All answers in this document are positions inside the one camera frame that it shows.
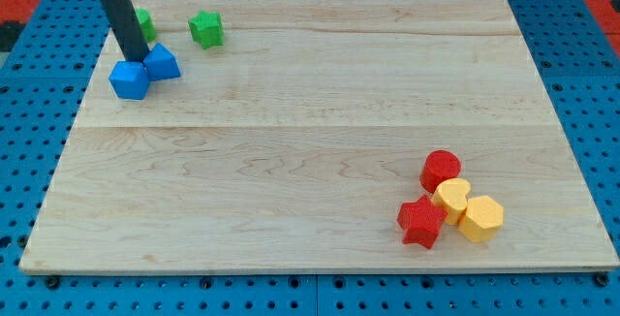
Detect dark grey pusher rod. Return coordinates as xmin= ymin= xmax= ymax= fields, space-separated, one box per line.
xmin=99 ymin=0 xmax=149 ymax=62

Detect yellow hexagon block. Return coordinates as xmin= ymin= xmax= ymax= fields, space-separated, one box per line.
xmin=457 ymin=195 xmax=504 ymax=243

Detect blue cube block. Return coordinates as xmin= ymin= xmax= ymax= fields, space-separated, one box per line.
xmin=108 ymin=61 xmax=150 ymax=100

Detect wooden board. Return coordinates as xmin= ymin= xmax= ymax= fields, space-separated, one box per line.
xmin=19 ymin=0 xmax=619 ymax=276

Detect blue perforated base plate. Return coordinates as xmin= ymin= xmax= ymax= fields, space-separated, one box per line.
xmin=1 ymin=0 xmax=619 ymax=315

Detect red star block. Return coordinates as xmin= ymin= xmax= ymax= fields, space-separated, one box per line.
xmin=397 ymin=195 xmax=448 ymax=249

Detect green star block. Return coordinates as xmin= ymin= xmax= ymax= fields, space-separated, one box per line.
xmin=188 ymin=11 xmax=224 ymax=49

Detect green cylinder block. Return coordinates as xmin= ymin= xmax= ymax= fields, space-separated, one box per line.
xmin=135 ymin=8 xmax=157 ymax=43

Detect red cylinder block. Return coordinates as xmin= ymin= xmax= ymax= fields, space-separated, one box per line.
xmin=418 ymin=149 xmax=461 ymax=193

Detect yellow heart block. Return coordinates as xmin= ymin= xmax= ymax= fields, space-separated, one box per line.
xmin=431 ymin=178 xmax=471 ymax=225

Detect blue triangle block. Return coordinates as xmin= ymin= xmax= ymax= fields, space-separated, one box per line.
xmin=142 ymin=43 xmax=181 ymax=80

